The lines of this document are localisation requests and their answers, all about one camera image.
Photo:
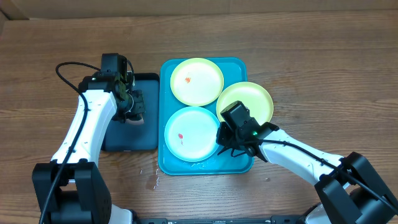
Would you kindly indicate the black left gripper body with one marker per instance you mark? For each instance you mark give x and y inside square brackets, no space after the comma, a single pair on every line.
[138,105]

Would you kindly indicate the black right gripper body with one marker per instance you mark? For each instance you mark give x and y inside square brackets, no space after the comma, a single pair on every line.
[224,139]

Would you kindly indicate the light blue plate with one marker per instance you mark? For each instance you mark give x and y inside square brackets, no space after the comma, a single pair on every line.
[190,134]

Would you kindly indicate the green orange sponge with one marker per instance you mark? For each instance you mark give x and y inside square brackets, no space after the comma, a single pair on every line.
[137,120]

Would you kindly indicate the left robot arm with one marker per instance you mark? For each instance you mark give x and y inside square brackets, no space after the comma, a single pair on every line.
[70,188]

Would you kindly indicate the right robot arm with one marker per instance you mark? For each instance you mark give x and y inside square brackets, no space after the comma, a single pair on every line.
[349,188]

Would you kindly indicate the black water tray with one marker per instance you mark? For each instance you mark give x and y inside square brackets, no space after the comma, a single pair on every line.
[121,137]

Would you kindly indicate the yellow plate right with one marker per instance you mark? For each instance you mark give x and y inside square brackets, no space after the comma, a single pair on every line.
[253,96]

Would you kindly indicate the yellow plate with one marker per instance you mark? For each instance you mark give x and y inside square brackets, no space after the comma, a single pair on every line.
[197,82]
[253,96]

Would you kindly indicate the yellow plate far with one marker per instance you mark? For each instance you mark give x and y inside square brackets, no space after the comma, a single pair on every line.
[197,82]

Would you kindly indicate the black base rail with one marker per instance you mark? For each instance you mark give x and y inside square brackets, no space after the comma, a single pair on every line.
[275,219]

